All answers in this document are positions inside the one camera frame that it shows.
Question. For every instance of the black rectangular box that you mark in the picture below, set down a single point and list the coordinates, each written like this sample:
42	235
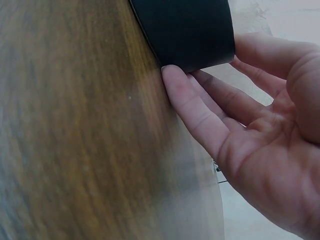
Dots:
185	32

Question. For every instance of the person's right hand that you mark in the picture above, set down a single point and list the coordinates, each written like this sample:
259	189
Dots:
270	160

